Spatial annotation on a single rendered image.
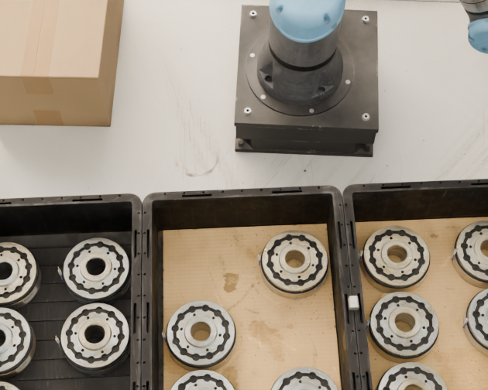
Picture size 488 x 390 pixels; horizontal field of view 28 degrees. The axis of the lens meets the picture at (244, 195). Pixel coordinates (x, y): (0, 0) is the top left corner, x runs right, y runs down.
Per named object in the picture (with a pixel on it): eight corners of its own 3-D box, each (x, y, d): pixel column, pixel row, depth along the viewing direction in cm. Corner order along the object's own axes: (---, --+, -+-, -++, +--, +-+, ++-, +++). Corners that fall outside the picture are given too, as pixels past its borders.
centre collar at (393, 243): (379, 240, 150) (380, 238, 149) (411, 241, 150) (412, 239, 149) (381, 269, 148) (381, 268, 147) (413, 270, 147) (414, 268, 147)
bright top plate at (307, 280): (262, 230, 151) (262, 228, 151) (328, 233, 151) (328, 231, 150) (260, 290, 147) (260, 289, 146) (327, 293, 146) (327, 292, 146)
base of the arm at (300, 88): (267, 26, 175) (269, -7, 166) (349, 43, 174) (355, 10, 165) (248, 97, 169) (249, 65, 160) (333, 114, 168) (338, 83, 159)
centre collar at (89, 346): (77, 322, 144) (76, 320, 143) (109, 316, 144) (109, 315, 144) (80, 354, 142) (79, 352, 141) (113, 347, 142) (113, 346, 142)
